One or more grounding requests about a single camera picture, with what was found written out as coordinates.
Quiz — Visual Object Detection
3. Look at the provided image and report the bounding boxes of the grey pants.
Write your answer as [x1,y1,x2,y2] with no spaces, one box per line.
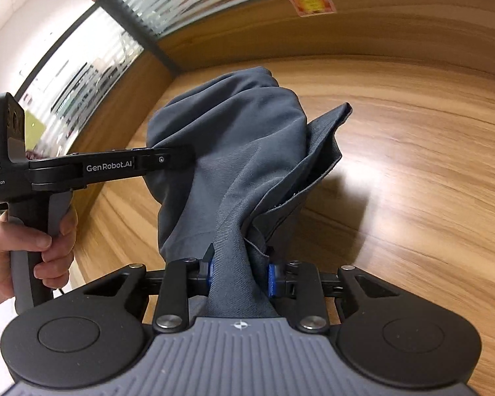
[146,66,353,324]

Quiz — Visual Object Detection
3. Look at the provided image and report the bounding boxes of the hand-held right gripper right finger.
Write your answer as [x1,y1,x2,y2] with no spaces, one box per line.
[266,247,401,333]

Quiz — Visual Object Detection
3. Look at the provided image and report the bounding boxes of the red and yellow sticker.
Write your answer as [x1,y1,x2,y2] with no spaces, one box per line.
[289,0,338,18]

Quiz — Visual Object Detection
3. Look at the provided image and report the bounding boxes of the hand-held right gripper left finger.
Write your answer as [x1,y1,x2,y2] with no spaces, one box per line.
[82,244,215,333]

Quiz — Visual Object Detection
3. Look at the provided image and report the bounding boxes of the yellow-green paper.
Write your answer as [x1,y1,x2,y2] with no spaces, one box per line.
[24,111,47,150]

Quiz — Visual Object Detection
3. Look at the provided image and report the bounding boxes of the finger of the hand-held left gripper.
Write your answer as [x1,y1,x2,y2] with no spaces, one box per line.
[148,144,197,173]

